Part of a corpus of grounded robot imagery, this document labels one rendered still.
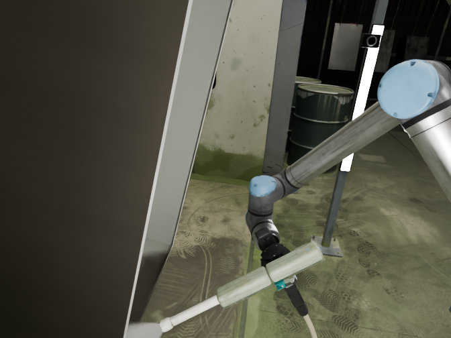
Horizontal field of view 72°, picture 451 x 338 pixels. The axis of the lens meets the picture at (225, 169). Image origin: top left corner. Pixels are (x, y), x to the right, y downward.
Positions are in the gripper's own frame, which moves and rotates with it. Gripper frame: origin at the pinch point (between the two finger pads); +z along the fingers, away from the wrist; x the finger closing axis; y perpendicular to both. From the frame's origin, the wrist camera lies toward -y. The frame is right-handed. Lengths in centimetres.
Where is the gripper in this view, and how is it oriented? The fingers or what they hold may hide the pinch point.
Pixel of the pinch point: (285, 278)
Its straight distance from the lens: 91.7
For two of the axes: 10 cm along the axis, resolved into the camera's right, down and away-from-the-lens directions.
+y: 4.4, 8.1, 4.0
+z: 1.5, 3.7, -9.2
